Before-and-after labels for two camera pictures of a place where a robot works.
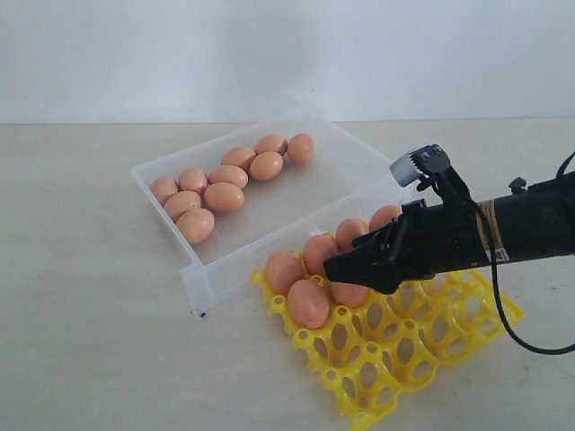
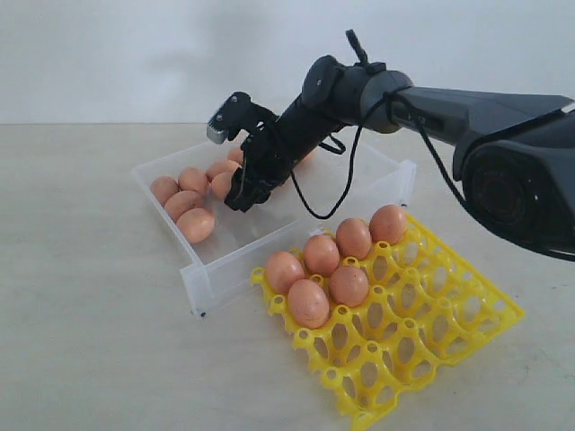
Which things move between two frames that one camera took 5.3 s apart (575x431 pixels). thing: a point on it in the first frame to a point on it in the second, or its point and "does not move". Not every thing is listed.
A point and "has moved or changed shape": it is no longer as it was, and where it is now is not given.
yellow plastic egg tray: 376,358 does not move
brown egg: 308,303 does not move
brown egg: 317,249 does not move
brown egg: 223,197 has moved or changed shape
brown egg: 283,268 does not move
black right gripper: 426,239 to 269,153
